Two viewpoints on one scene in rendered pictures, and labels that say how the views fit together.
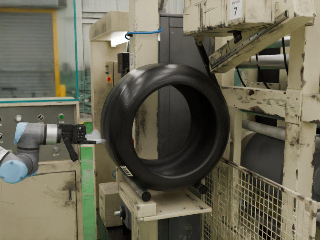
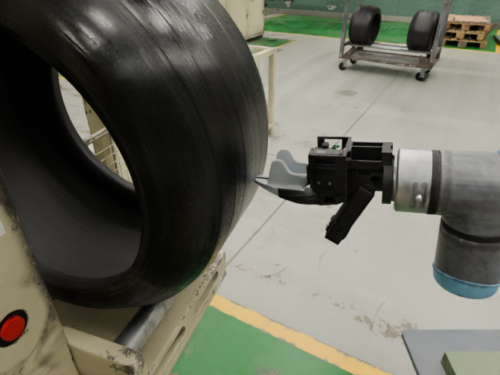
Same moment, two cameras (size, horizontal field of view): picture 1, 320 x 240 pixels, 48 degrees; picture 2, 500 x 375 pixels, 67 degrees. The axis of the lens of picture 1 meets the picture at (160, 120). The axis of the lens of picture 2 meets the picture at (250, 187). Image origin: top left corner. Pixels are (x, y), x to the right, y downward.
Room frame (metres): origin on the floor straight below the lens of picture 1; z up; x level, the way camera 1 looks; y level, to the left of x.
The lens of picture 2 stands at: (2.00, 0.58, 1.45)
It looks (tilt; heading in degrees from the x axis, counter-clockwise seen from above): 31 degrees down; 219
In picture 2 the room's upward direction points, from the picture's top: straight up
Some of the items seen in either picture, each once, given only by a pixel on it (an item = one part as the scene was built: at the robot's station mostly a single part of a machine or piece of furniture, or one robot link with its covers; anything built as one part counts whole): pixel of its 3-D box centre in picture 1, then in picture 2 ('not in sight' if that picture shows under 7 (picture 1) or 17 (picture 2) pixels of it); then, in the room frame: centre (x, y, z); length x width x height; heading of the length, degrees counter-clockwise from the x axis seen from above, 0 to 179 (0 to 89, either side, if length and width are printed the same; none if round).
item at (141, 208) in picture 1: (135, 197); (172, 310); (1.68, 0.12, 0.84); 0.36 x 0.09 x 0.06; 19
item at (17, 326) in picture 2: not in sight; (10, 327); (1.94, 0.15, 1.06); 0.03 x 0.02 x 0.03; 19
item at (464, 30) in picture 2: not in sight; (465, 30); (-7.04, -1.15, 0.22); 1.27 x 0.90 x 0.44; 9
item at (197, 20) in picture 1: (232, 15); not in sight; (1.71, -0.34, 1.71); 0.61 x 0.25 x 0.15; 19
